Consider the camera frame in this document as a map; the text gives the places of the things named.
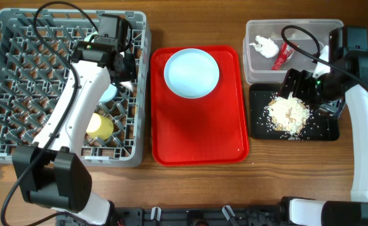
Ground pale blue bowl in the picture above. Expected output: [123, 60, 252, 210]
[99, 84, 117, 103]

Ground red snack wrapper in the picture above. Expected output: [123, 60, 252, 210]
[271, 42, 295, 70]

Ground white tissue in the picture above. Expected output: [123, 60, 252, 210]
[249, 35, 279, 58]

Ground yellow plastic cup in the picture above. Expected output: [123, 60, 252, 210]
[86, 113, 114, 140]

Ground white round plate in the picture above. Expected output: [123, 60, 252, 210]
[163, 48, 220, 99]

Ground white plastic fork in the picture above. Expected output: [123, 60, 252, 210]
[119, 81, 137, 92]

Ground pale green bowl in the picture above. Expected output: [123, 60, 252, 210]
[84, 31, 98, 45]

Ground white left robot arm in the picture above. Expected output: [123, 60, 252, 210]
[12, 14, 137, 225]

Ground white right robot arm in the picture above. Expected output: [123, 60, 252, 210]
[277, 26, 368, 225]

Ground rice food waste pile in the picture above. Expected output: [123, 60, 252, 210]
[264, 93, 311, 139]

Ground grey dishwasher rack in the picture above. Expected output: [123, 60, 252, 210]
[0, 8, 151, 168]

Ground clear plastic bin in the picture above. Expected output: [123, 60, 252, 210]
[243, 19, 344, 84]

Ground red plastic tray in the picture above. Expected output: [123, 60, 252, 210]
[150, 45, 249, 166]

